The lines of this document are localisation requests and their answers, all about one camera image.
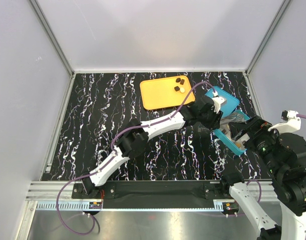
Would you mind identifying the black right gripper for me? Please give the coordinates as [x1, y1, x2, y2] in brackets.
[228, 113, 284, 176]

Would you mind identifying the teal tin box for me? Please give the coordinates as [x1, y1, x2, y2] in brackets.
[214, 109, 251, 156]

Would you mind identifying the teal tin lid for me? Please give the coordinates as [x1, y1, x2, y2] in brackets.
[205, 86, 239, 118]

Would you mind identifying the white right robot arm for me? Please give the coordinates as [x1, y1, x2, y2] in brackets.
[220, 111, 306, 240]

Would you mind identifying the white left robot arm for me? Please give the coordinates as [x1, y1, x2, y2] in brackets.
[82, 95, 226, 198]

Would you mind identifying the orange plastic tray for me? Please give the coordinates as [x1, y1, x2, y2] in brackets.
[140, 75, 195, 110]

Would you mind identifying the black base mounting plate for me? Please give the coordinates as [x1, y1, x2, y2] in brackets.
[72, 180, 233, 211]

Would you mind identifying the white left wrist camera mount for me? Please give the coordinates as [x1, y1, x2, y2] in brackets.
[212, 95, 227, 113]

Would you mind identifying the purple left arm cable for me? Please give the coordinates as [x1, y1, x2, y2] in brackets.
[56, 81, 218, 236]

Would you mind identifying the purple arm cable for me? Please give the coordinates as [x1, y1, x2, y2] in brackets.
[56, 81, 218, 236]
[246, 113, 306, 216]

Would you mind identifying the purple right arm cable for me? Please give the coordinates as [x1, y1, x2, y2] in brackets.
[246, 113, 306, 216]

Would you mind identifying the aluminium cable duct rail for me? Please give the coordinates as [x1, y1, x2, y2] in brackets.
[36, 201, 103, 211]

